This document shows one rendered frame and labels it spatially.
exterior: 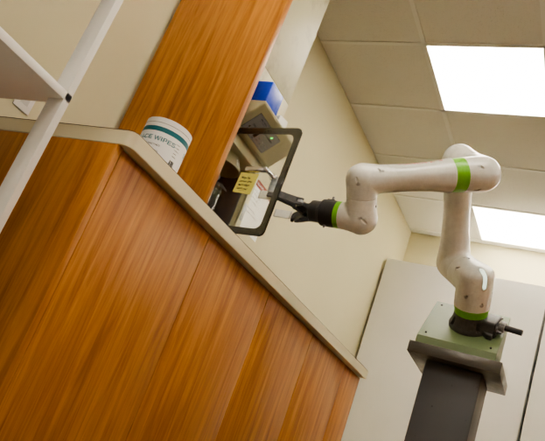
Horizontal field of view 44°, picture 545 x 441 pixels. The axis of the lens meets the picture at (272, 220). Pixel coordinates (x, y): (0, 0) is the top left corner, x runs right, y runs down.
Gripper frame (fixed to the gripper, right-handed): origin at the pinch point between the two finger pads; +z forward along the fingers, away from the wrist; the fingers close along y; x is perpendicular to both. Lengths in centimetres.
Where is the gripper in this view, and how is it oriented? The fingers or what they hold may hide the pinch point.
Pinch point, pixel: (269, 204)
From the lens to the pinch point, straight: 238.2
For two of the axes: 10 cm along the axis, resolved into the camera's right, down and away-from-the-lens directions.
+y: -3.7, -4.5, -8.1
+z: -8.7, -1.4, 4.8
